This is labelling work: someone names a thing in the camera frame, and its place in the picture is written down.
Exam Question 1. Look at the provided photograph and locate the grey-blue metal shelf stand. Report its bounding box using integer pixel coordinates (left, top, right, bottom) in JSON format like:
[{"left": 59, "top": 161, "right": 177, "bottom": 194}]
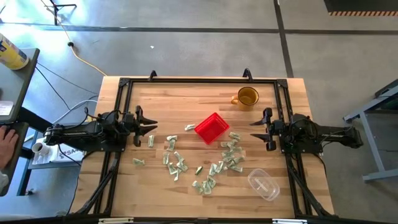
[{"left": 17, "top": 129, "right": 85, "bottom": 197}]

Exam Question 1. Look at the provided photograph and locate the clear plastic container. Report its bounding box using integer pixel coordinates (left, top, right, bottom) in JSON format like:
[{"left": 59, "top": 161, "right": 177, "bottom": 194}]
[{"left": 247, "top": 168, "right": 280, "bottom": 202}]

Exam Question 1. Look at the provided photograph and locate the black mat with hazard stripe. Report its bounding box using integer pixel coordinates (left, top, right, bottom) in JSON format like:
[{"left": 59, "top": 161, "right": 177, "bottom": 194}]
[{"left": 323, "top": 0, "right": 398, "bottom": 17}]

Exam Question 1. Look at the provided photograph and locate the dark grey desk top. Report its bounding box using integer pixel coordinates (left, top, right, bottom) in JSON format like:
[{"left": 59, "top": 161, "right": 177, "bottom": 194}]
[{"left": 0, "top": 47, "right": 40, "bottom": 124}]

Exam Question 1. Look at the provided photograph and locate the silver metal bracket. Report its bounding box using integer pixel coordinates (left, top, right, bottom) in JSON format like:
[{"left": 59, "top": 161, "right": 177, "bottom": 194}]
[
  {"left": 272, "top": 218, "right": 308, "bottom": 224},
  {"left": 98, "top": 217, "right": 134, "bottom": 224}
]

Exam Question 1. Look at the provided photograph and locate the white cable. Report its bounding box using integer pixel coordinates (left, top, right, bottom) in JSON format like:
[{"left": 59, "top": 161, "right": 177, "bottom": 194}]
[{"left": 52, "top": 98, "right": 100, "bottom": 124}]

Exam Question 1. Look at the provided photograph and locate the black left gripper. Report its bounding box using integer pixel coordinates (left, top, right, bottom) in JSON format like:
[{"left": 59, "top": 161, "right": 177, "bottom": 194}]
[{"left": 123, "top": 105, "right": 159, "bottom": 148}]

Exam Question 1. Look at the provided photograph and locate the black tripod stand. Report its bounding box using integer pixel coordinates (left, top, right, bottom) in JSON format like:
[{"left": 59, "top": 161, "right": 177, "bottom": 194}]
[{"left": 46, "top": 0, "right": 78, "bottom": 26}]

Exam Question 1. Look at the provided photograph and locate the thin black floor cable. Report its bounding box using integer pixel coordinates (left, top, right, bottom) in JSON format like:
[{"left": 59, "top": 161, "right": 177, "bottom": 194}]
[
  {"left": 35, "top": 62, "right": 100, "bottom": 96},
  {"left": 34, "top": 66, "right": 72, "bottom": 111}
]

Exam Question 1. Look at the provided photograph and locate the yellow wipes canister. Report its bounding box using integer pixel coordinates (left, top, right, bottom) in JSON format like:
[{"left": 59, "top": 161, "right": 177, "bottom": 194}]
[{"left": 0, "top": 32, "right": 30, "bottom": 71}]

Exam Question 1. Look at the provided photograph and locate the grey-blue metal table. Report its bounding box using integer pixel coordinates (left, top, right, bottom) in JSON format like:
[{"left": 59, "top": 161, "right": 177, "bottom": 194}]
[{"left": 343, "top": 79, "right": 398, "bottom": 183}]

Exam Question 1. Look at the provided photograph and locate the white printed bag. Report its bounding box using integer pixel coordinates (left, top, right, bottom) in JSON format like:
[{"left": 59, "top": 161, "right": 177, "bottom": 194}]
[{"left": 32, "top": 136, "right": 86, "bottom": 165}]

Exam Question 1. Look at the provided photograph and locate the black desk support beam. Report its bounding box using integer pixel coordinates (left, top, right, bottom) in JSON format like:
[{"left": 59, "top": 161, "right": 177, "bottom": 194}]
[{"left": 17, "top": 106, "right": 53, "bottom": 134}]

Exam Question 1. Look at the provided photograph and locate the person's hand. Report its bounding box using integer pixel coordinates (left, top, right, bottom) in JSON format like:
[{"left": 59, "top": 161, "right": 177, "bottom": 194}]
[{"left": 0, "top": 125, "right": 20, "bottom": 170}]

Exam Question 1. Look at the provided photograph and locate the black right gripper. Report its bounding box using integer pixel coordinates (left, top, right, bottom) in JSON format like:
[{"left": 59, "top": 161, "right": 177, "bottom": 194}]
[{"left": 249, "top": 107, "right": 282, "bottom": 152}]

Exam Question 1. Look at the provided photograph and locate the white paper sheet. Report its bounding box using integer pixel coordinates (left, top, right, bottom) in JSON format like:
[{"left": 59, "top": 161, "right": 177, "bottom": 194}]
[{"left": 0, "top": 100, "right": 15, "bottom": 116}]

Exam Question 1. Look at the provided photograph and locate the yellow floor cable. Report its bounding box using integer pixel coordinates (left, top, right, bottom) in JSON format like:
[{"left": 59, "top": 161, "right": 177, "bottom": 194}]
[{"left": 39, "top": 0, "right": 108, "bottom": 77}]

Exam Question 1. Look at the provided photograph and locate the black keyboard tray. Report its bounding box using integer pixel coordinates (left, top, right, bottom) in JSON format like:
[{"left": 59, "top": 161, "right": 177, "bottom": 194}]
[{"left": 0, "top": 121, "right": 30, "bottom": 197}]

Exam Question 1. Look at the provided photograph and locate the yellow enamel mug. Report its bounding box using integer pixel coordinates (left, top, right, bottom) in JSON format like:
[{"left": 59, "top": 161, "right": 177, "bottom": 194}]
[{"left": 230, "top": 86, "right": 260, "bottom": 112}]

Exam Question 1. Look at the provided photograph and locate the red plastic mesh basket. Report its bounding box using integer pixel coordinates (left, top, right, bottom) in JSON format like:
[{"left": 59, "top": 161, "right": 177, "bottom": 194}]
[{"left": 194, "top": 112, "right": 231, "bottom": 146}]

